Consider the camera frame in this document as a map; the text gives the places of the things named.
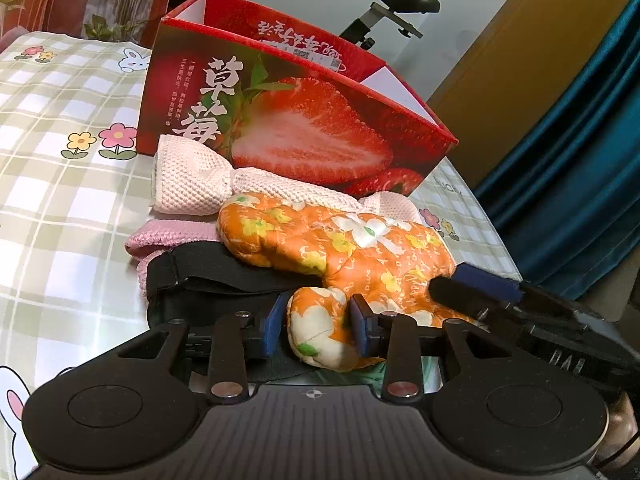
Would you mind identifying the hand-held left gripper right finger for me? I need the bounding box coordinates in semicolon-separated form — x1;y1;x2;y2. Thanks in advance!
350;292;502;404

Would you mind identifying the blue curtain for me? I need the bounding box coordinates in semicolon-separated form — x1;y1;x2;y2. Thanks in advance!
472;0;640;302

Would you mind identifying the wooden door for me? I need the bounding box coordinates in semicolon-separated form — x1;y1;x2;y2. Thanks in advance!
427;0;632;189

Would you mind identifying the red strawberry print box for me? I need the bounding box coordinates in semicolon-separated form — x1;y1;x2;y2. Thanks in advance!
136;0;460;199

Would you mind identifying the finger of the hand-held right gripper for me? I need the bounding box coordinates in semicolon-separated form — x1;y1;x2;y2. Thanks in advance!
454;262;525;303
429;275;507;322

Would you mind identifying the green checked tablecloth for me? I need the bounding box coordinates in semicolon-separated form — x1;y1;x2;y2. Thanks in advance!
0;30;524;480

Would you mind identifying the pink knitted cloth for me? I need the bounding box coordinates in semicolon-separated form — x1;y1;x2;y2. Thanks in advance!
125;217;227;302

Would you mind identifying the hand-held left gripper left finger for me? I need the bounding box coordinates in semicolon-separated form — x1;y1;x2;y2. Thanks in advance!
117;294;289;406

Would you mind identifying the person's right hand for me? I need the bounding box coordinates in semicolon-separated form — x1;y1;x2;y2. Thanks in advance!
596;393;640;467

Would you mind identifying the cream knitted cloth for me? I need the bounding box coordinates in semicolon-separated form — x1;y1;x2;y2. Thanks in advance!
150;134;427;224

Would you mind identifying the orange floral oven mitt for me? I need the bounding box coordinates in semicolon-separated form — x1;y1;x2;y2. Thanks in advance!
216;192;482;374

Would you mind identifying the black exercise bike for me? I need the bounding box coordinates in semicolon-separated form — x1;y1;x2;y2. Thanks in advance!
175;0;442;54

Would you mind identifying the black elastic strap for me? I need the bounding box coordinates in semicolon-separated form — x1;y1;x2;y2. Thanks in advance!
142;240;387;382

